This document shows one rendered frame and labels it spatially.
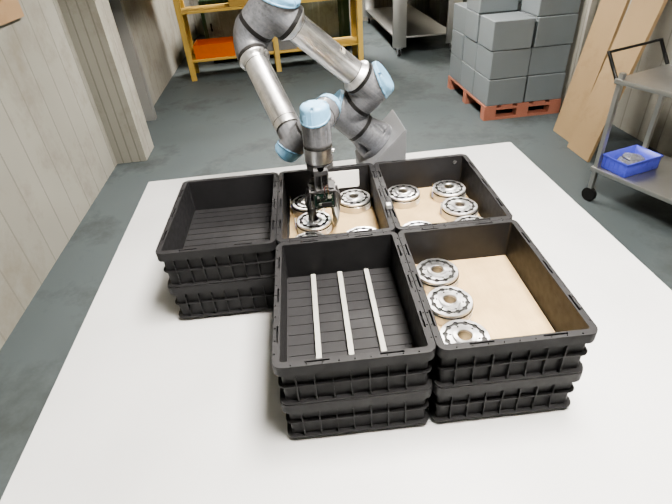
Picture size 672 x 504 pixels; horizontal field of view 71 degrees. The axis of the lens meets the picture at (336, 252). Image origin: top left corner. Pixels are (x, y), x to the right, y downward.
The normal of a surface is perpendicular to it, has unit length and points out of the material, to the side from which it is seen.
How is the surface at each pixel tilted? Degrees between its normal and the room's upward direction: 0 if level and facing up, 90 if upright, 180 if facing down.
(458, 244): 90
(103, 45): 90
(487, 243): 90
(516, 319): 0
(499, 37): 90
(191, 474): 0
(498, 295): 0
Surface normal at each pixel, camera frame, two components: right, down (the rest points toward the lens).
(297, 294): -0.07, -0.81
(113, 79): 0.11, 0.58
